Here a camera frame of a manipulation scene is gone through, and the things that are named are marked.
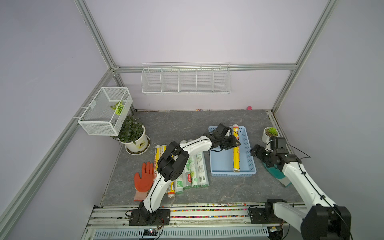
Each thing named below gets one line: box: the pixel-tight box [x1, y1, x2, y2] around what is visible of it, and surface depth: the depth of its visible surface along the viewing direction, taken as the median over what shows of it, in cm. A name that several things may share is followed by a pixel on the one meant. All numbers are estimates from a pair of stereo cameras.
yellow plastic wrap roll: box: [232, 124, 241, 173], surface depth 86 cm
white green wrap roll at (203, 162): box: [196, 151, 210, 188], surface depth 87 cm
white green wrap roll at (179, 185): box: [175, 174, 184, 195], surface depth 82 cm
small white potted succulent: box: [261, 127, 279, 144], surface depth 98 cm
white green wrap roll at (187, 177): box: [182, 157, 193, 189], surface depth 84 cm
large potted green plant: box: [110, 115, 151, 156], surface depth 89 cm
